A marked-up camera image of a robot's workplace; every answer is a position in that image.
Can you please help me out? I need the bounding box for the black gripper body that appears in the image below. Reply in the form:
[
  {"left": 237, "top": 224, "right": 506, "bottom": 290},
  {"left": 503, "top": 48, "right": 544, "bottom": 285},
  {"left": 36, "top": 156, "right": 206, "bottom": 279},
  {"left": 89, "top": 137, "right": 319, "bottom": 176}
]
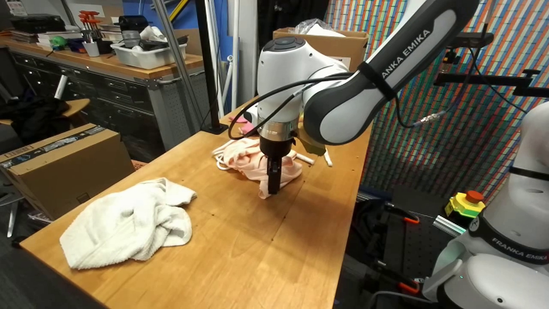
[{"left": 259, "top": 135, "right": 299, "bottom": 159}]

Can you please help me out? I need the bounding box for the peach printed cloth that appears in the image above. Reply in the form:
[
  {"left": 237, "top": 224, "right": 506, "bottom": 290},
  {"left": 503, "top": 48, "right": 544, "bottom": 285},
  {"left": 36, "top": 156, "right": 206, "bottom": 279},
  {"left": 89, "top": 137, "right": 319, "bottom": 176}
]
[{"left": 211, "top": 133, "right": 305, "bottom": 202}]

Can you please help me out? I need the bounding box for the white towel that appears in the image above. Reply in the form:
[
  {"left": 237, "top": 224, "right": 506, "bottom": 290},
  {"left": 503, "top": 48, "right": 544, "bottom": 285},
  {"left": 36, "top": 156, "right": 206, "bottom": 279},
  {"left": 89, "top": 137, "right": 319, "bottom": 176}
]
[{"left": 58, "top": 176, "right": 199, "bottom": 271}]

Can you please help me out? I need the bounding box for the black pole stand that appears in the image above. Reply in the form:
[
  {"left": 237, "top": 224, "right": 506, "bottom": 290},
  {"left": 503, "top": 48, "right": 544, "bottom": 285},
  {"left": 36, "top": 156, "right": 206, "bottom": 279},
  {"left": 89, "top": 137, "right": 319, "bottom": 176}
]
[{"left": 194, "top": 0, "right": 230, "bottom": 135}]

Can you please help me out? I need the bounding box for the cardboard box with white labels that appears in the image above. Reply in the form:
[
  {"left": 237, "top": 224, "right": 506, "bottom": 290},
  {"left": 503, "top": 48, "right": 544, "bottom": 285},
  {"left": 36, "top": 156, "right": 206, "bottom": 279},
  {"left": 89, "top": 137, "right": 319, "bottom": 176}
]
[{"left": 273, "top": 25, "right": 369, "bottom": 73}]

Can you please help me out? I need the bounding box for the clear plastic bag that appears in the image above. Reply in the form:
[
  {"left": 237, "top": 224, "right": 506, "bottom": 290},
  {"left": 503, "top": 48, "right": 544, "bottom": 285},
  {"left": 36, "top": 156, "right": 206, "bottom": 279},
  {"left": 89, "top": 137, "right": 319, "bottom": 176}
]
[{"left": 293, "top": 17, "right": 348, "bottom": 39}]

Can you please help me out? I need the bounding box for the grey metal pole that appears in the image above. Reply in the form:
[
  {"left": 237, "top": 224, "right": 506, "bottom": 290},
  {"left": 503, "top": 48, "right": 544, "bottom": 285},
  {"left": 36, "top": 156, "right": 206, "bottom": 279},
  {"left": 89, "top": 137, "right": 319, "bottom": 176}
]
[{"left": 151, "top": 0, "right": 202, "bottom": 133}]

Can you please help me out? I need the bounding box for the orange black clamp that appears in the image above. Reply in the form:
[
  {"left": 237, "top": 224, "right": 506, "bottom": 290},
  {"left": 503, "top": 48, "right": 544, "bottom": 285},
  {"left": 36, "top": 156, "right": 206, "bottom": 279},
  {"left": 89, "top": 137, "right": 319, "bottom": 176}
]
[
  {"left": 383, "top": 200, "right": 424, "bottom": 228},
  {"left": 374, "top": 259, "right": 426, "bottom": 298}
]

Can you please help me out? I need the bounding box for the white plastic bin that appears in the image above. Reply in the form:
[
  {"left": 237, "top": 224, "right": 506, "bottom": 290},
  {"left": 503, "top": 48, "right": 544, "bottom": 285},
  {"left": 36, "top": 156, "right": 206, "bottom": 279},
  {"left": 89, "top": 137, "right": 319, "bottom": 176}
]
[{"left": 110, "top": 39, "right": 189, "bottom": 72}]

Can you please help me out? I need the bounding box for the multicolour patterned backdrop panel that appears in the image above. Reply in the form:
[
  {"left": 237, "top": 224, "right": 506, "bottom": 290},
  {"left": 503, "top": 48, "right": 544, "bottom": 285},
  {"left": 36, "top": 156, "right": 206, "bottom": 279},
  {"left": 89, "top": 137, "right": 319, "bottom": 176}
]
[{"left": 324, "top": 0, "right": 549, "bottom": 202}]

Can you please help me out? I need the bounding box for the white crumpled cloth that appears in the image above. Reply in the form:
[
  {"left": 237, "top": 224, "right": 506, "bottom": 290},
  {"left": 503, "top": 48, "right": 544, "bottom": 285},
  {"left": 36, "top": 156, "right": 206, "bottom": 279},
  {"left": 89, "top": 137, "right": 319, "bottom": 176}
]
[{"left": 137, "top": 24, "right": 168, "bottom": 46}]

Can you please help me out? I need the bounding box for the aluminium profile piece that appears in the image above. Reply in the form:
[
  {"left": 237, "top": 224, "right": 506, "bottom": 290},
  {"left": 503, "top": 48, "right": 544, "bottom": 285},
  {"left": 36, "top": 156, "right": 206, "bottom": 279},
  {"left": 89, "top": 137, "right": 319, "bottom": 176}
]
[{"left": 432, "top": 212, "right": 468, "bottom": 236}]

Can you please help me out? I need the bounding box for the wooden top workbench with drawers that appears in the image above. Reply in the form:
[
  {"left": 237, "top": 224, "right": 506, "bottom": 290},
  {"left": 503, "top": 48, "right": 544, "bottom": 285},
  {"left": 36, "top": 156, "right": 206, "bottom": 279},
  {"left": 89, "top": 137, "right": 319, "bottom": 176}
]
[{"left": 0, "top": 34, "right": 211, "bottom": 156}]

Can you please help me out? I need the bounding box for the black bulky item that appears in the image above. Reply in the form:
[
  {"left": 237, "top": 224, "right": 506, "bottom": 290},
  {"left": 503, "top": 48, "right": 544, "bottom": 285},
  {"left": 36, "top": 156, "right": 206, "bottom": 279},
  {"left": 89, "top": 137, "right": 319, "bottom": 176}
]
[{"left": 117, "top": 13, "right": 151, "bottom": 34}]

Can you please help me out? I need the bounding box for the yellow red emergency stop button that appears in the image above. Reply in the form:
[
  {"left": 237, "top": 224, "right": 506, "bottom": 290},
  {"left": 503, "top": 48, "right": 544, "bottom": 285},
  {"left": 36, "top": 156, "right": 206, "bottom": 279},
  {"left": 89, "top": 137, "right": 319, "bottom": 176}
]
[{"left": 444, "top": 188, "right": 487, "bottom": 219}]

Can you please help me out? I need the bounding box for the wooden stool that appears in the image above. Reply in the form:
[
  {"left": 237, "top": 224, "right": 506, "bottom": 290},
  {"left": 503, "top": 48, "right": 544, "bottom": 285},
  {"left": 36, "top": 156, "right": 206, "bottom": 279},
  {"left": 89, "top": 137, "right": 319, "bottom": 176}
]
[{"left": 0, "top": 97, "right": 93, "bottom": 128}]

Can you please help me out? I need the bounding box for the white cup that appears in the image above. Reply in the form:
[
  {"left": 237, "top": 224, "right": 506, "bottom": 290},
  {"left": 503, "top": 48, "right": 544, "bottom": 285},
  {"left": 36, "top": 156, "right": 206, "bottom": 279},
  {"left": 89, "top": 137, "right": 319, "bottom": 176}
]
[{"left": 82, "top": 39, "right": 101, "bottom": 58}]

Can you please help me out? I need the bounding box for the cardboard box with black tape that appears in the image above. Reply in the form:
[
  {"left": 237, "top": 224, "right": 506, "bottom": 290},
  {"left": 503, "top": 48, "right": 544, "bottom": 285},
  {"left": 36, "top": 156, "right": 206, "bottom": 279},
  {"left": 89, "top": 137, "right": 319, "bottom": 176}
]
[{"left": 0, "top": 121, "right": 137, "bottom": 221}]

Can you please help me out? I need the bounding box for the orange tool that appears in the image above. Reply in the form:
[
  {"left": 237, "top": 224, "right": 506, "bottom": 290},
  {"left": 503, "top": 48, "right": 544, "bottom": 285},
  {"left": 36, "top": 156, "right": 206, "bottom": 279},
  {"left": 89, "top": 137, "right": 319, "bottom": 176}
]
[{"left": 77, "top": 10, "right": 103, "bottom": 30}]

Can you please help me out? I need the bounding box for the black bag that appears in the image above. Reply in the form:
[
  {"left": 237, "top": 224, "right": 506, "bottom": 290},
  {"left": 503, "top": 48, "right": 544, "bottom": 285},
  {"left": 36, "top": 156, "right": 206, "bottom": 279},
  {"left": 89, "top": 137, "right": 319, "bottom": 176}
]
[{"left": 7, "top": 94, "right": 72, "bottom": 146}]

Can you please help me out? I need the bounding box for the green small item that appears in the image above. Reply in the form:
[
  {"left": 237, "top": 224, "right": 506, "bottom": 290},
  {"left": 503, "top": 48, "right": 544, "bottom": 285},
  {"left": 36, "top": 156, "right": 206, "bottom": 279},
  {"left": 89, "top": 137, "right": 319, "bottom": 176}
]
[{"left": 48, "top": 34, "right": 69, "bottom": 51}]

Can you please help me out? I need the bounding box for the black flat device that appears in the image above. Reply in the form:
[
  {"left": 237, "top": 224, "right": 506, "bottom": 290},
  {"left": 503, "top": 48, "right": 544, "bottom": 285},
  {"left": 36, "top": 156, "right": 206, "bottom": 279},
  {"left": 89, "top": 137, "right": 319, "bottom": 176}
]
[{"left": 10, "top": 13, "right": 67, "bottom": 34}]

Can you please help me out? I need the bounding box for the white frame pole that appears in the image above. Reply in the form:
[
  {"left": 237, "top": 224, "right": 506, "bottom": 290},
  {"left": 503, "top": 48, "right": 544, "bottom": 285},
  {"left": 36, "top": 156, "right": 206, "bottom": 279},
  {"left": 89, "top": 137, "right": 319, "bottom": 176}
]
[{"left": 226, "top": 0, "right": 240, "bottom": 113}]

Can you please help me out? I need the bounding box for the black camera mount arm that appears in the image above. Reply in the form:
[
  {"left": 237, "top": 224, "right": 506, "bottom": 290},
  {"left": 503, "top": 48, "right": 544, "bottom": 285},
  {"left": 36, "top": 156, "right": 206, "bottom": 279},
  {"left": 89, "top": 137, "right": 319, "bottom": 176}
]
[{"left": 432, "top": 67, "right": 549, "bottom": 99}]

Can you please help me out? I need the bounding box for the black stereo camera bar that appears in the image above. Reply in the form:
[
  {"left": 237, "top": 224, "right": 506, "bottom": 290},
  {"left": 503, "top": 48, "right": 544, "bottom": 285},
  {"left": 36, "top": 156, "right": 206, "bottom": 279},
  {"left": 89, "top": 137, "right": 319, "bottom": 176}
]
[{"left": 456, "top": 30, "right": 496, "bottom": 49}]

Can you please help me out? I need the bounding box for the white tube handle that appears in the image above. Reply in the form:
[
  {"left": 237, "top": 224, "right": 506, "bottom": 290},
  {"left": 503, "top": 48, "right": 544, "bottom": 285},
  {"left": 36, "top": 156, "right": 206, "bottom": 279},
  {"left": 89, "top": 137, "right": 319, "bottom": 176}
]
[{"left": 52, "top": 72, "right": 70, "bottom": 103}]

